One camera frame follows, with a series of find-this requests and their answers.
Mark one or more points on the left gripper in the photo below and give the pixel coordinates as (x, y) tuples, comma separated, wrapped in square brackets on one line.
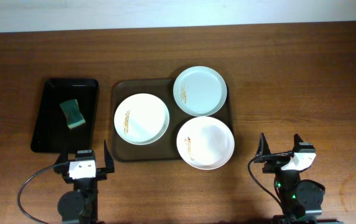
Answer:
[(101, 173)]

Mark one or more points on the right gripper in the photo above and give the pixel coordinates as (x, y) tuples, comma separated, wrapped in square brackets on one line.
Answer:
[(273, 168)]

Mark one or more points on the green kitchen sponge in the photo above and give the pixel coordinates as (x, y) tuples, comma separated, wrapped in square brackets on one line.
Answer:
[(73, 116)]

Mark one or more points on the white plate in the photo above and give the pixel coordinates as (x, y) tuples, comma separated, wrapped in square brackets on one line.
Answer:
[(141, 119), (205, 143)]

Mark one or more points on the pale blue plate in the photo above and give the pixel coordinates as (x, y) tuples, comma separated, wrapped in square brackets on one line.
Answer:
[(200, 91)]

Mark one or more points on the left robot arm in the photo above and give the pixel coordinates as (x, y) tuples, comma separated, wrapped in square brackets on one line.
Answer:
[(81, 204)]

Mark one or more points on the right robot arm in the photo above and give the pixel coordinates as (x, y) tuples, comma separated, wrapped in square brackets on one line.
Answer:
[(300, 200)]

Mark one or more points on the black rectangular tray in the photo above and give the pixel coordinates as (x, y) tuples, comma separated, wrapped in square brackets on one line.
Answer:
[(51, 132)]

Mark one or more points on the brown plastic serving tray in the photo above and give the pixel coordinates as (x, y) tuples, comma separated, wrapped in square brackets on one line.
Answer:
[(164, 148)]

